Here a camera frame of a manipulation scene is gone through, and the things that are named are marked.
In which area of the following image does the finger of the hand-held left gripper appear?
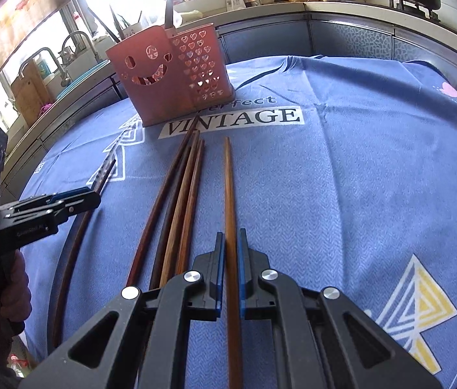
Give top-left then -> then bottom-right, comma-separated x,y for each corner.
7,191 -> 103,226
0,187 -> 92,216

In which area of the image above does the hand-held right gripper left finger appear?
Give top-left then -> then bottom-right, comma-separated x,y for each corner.
17,232 -> 226,389

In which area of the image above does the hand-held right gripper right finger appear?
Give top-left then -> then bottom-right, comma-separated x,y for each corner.
239,229 -> 443,389

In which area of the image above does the dark brown wooden chopstick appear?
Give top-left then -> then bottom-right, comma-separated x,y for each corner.
148,130 -> 201,291
50,158 -> 116,351
164,0 -> 176,35

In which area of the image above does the light brown wooden chopstick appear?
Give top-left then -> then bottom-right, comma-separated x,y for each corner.
222,137 -> 244,389
175,140 -> 205,275
159,130 -> 202,288

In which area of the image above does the dark red wooden chopstick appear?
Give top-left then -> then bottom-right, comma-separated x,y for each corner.
125,130 -> 195,288

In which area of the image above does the pink plastic utensil holder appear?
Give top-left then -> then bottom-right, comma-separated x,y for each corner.
105,23 -> 235,127

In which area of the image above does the person's left hand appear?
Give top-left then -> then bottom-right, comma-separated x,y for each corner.
0,251 -> 32,325

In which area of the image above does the wooden cutting board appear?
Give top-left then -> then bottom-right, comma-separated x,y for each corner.
11,63 -> 55,126

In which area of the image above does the blue plastic basin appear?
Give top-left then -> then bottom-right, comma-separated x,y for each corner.
56,59 -> 111,100

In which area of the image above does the steel kitchen faucet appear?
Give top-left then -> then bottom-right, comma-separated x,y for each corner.
20,46 -> 71,88
60,30 -> 100,65

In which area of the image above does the blue printed tablecloth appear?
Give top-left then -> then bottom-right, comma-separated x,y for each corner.
18,54 -> 457,389

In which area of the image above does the printed roller blind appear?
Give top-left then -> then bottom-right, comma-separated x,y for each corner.
0,0 -> 71,74

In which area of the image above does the white mug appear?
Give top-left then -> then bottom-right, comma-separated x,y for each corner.
119,22 -> 144,42

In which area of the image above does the kitchen counter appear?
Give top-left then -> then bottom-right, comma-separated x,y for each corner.
0,0 -> 457,195

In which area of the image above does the gas stove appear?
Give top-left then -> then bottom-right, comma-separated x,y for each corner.
388,0 -> 457,49

